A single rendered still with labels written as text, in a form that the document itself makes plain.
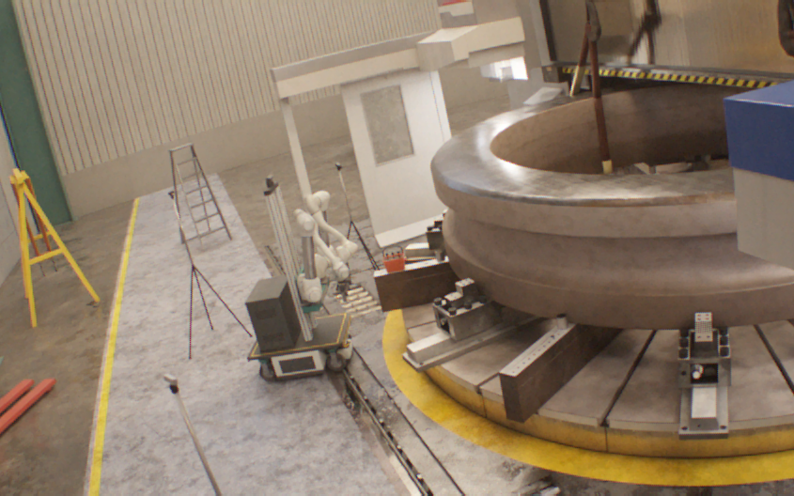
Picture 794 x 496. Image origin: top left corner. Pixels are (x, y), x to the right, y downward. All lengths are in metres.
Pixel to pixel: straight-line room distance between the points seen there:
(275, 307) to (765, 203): 5.28
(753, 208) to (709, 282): 3.07
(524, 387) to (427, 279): 2.34
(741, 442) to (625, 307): 1.22
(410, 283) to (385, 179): 3.18
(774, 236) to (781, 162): 0.19
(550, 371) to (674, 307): 0.95
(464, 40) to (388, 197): 2.55
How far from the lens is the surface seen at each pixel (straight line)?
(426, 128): 9.80
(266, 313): 6.52
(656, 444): 4.78
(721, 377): 4.63
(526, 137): 7.94
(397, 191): 9.77
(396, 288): 6.77
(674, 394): 4.90
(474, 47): 8.55
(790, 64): 6.82
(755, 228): 1.77
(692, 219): 4.55
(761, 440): 4.78
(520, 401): 4.70
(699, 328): 4.67
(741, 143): 1.71
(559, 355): 4.98
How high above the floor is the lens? 3.00
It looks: 19 degrees down
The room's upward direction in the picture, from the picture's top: 12 degrees counter-clockwise
